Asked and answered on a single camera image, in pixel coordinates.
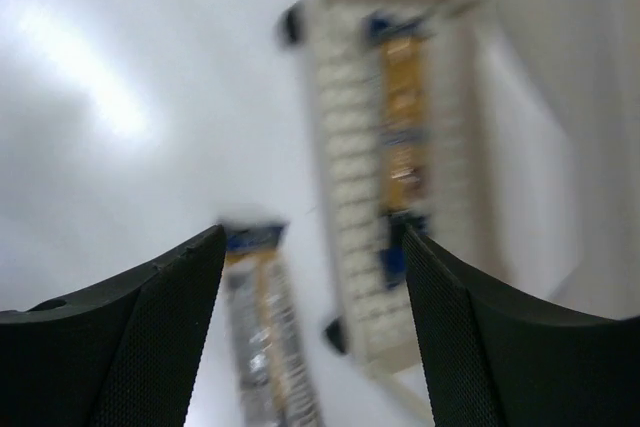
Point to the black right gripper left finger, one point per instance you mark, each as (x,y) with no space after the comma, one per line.
(122,352)

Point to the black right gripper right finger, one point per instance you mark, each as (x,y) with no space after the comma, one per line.
(496,356)

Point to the spaghetti bag label side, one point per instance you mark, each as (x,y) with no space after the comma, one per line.
(275,386)

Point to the spaghetti bag blue yellow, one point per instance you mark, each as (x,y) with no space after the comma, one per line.
(403,112)

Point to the cream two-tier rolling cart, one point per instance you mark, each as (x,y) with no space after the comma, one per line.
(376,324)

